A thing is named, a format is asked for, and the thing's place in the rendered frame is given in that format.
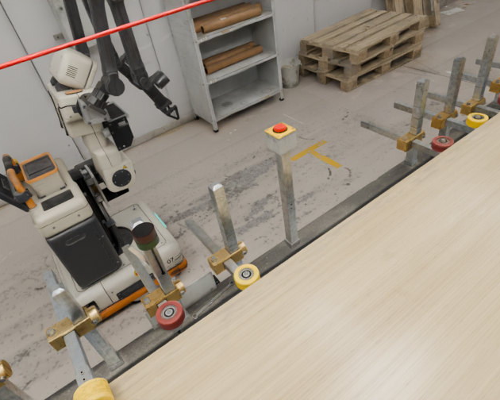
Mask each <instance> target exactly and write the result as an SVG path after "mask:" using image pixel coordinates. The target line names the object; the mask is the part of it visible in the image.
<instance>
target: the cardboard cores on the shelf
mask: <svg viewBox="0 0 500 400"><path fill-rule="evenodd" d="M261 11H262V6H261V4H260V2H257V3H255V4H251V3H250V2H249V3H245V2H242V3H240V4H236V5H234V6H230V7H227V8H224V9H222V10H218V11H215V12H212V13H208V14H205V15H202V16H200V17H196V18H193V22H194V28H195V32H196V33H200V32H202V34H206V33H210V32H213V31H215V30H218V29H222V28H224V27H226V26H229V25H233V24H236V23H238V22H241V21H245V20H248V19H249V18H252V17H256V16H259V15H261V13H262V12H261ZM262 51H263V49H262V46H261V45H260V44H259V45H257V46H255V43H254V42H253V41H251V42H249V43H247V44H243V45H241V46H238V47H236V48H232V49H229V50H228V51H225V52H222V53H219V54H217V55H215V56H211V57H208V58H206V59H204V60H202V62H203V67H204V70H205V73H206V74H207V75H209V74H211V73H214V72H215V71H219V70H221V69H222V68H225V67H228V66H230V65H232V64H235V63H237V62H240V61H242V60H245V59H247V58H249V57H251V56H254V55H256V54H259V53H261V52H262Z"/></svg>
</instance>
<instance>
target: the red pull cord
mask: <svg viewBox="0 0 500 400"><path fill-rule="evenodd" d="M212 1H215V0H201V1H198V2H194V3H191V4H188V5H185V6H181V7H179V8H176V9H173V10H168V11H166V12H163V13H158V14H156V15H153V16H151V17H146V18H144V19H140V20H138V21H134V22H131V23H128V24H125V25H121V26H118V27H116V28H113V29H108V30H106V31H103V32H100V33H96V34H94V35H90V36H88V37H84V38H81V39H78V40H73V41H71V42H68V43H66V44H62V45H58V46H55V47H53V48H49V49H46V50H43V51H40V52H36V53H33V54H31V55H28V56H23V57H21V58H18V59H15V60H11V61H8V62H5V63H1V64H0V70H1V69H3V68H7V67H11V66H13V65H16V64H19V63H23V62H25V61H28V60H33V59H36V58H38V57H41V56H45V55H47V54H50V53H53V52H58V51H60V50H63V49H65V48H70V47H72V46H75V45H77V44H82V43H85V42H87V41H90V40H94V39H97V38H99V37H103V36H107V35H110V34H112V33H116V32H119V31H121V30H124V29H128V28H132V27H134V26H137V25H141V24H144V23H146V22H149V21H153V20H156V19H159V18H162V17H166V16H168V15H171V14H174V13H178V12H181V11H184V10H188V9H190V8H193V7H196V6H200V5H202V4H206V3H208V2H212Z"/></svg>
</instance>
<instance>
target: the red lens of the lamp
mask: <svg viewBox="0 0 500 400"><path fill-rule="evenodd" d="M147 223H150V222H147ZM150 224H151V225H152V231H151V232H150V233H149V234H148V235H147V236H145V237H135V236H134V235H133V230H132V232H131V234H132V237H133V239H134V241H135V242H136V243H137V244H147V243H149V242H150V241H152V240H153V239H154V238H155V237H156V230H155V227H154V225H153V224H152V223H150ZM135 227H136V226H135ZM135 227H134V228H135ZM134 228H133V229H134Z"/></svg>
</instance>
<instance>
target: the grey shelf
mask: <svg viewBox="0 0 500 400"><path fill-rule="evenodd" d="M198 1H201V0H163V5H164V9H165V11H168V10H173V9H176V8H179V7H181V6H185V5H188V4H191V3H194V2H198ZM242 2H245V3H249V2H250V3H251V4H255V3H257V2H260V4H261V6H262V11H261V12H262V13H261V15H259V16H256V17H252V18H249V19H248V20H245V21H241V22H238V23H236V24H233V25H229V26H226V27H224V28H222V29H218V30H215V31H213V32H210V33H206V34H202V32H200V33H196V32H195V28H194V22H193V18H196V17H200V16H202V15H205V14H208V13H212V12H215V11H218V10H222V9H224V8H227V7H230V6H234V5H236V4H240V3H242ZM167 19H168V23H169V26H170V29H171V35H172V37H173V41H174V43H175V49H176V51H177V55H178V58H179V63H180V67H181V69H182V73H183V78H184V81H185V84H186V87H187V93H188V95H189V99H190V104H191V107H192V110H193V113H194V119H195V120H196V121H197V120H198V119H199V117H201V118H203V119H204V120H206V121H208V122H209V123H210V124H212V125H213V131H214V132H215V133H217V132H219V131H218V127H217V121H220V120H221V119H223V118H225V117H228V116H229V115H230V114H232V113H235V112H237V111H240V110H243V109H245V108H247V107H249V106H252V105H254V104H256V103H257V102H260V101H262V100H264V99H266V98H269V97H271V96H272V95H274V94H278V93H279V92H280V96H281V98H280V99H279V101H283V100H284V97H283V85H282V76H281V67H280V59H279V43H278V35H277V27H276V18H275V3H274V0H215V1H212V2H208V3H206V4H202V5H200V6H196V7H193V8H190V9H188V10H184V11H181V12H178V13H174V14H171V15H168V16H167ZM192 27H193V28H192ZM253 30H254V31H253ZM248 31H249V32H248ZM249 36H250V38H249ZM250 41H253V42H254V43H255V46H257V45H259V44H260V45H261V46H262V49H263V51H262V52H261V53H259V54H256V55H254V56H251V57H249V58H247V59H245V60H242V61H240V62H237V63H235V64H232V65H230V66H228V67H225V68H222V69H221V70H219V71H215V72H214V73H211V74H209V75H207V74H206V73H205V70H204V67H203V62H202V60H204V59H206V58H208V57H211V56H215V55H217V54H219V53H222V52H225V51H228V50H229V49H232V48H236V47H238V46H241V45H243V44H247V43H249V42H250ZM200 60H201V61H200ZM258 65H259V66H258ZM254 69H255V70H254ZM255 75H256V76H255ZM197 115H198V116H199V117H198V116H197Z"/></svg>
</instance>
